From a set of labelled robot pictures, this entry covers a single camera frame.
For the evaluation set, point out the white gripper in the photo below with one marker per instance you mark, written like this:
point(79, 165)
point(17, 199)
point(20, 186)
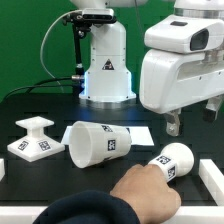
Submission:
point(171, 81)

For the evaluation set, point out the white lamp bulb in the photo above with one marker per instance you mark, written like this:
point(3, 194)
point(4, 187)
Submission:
point(175, 160)

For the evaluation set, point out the white lamp base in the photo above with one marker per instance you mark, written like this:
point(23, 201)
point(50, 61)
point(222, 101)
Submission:
point(35, 144)

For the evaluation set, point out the dark blue sleeve forearm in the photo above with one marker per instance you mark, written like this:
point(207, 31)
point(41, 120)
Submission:
point(88, 207)

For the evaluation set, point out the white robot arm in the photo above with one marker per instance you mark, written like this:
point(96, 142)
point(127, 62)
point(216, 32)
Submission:
point(107, 79)

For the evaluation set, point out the white lamp shade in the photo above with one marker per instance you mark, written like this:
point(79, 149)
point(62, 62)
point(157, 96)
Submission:
point(93, 143)

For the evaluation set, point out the human hand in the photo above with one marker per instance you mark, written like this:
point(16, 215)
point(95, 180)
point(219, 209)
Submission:
point(145, 189)

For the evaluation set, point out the white paper sheet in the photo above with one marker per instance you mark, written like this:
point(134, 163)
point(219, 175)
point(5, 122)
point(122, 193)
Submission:
point(140, 135)

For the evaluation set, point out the white right corner block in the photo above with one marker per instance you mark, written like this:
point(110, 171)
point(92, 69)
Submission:
point(213, 179)

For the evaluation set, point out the white corner block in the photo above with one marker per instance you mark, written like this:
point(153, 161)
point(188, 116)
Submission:
point(2, 169)
point(213, 179)

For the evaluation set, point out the white left corner block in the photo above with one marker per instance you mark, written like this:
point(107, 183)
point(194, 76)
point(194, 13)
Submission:
point(2, 169)

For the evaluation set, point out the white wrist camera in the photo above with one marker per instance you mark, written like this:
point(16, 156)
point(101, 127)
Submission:
point(185, 35)

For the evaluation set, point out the black camera on stand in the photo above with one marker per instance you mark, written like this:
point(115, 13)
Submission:
point(81, 25)

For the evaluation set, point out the white front border rail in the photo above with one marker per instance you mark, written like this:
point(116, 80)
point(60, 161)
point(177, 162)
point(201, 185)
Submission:
point(185, 215)

